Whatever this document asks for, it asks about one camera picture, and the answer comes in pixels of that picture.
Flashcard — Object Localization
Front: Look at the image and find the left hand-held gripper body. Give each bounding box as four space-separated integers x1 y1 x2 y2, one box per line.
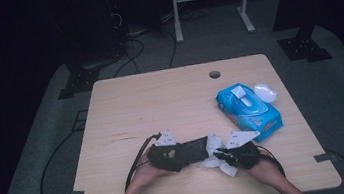
144 128 185 177

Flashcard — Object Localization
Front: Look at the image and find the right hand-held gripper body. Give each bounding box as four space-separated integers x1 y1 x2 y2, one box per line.
223 127 266 173

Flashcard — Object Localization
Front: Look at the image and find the white wet wipe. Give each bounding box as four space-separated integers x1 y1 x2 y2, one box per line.
194 129 241 182

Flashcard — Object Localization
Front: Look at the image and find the blue and black toy car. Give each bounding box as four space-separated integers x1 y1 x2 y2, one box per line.
171 135 213 171

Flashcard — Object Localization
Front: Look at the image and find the blue wet wipes pack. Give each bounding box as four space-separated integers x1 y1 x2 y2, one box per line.
214 77 286 148

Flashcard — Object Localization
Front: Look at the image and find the person's left hand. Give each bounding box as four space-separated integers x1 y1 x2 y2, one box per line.
124 157 175 192

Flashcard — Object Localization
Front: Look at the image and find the person's right hand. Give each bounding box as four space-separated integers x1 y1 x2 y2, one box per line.
243 147 286 187

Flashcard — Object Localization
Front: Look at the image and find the black stand base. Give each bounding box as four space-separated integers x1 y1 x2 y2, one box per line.
275 23 335 68
54 65 104 101

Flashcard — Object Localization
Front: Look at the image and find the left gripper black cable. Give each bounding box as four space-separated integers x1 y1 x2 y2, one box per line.
118 131 170 192

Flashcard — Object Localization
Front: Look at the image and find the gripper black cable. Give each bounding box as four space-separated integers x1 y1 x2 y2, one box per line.
118 131 170 192
256 142 287 181

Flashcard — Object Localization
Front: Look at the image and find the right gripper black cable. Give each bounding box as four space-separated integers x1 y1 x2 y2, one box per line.
256 142 287 181

